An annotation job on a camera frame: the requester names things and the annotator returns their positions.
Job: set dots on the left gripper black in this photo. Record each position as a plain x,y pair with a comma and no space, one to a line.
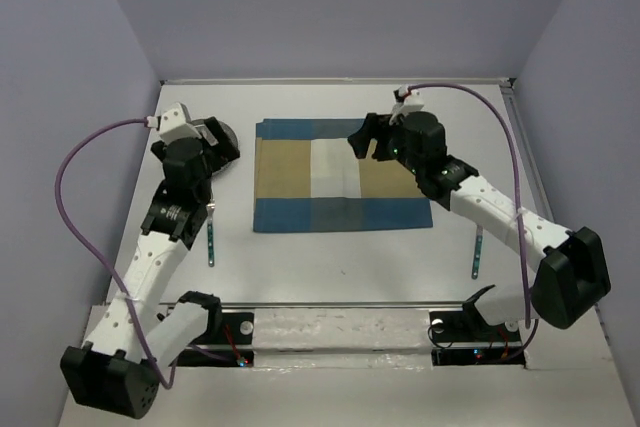
221,153

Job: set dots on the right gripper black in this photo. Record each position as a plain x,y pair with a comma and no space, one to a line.
376,124

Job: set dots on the fork with teal handle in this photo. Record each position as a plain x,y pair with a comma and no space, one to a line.
210,233

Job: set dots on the blue beige checked placemat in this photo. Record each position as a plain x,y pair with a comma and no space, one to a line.
307,180

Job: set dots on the spoon with teal handle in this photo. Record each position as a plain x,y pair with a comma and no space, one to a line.
477,252

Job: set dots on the grey reindeer plate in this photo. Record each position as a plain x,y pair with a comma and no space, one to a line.
226,150

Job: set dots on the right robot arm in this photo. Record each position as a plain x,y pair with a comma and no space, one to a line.
567,269

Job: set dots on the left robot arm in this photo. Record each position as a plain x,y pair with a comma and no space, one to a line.
131,354

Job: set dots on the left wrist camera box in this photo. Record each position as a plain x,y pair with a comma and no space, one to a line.
175,123

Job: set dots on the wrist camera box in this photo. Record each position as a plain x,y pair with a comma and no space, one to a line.
175,123
406,102

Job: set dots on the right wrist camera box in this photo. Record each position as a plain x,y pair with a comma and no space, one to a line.
406,102

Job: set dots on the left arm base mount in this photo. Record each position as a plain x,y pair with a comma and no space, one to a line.
230,346

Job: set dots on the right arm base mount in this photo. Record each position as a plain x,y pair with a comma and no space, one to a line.
462,338

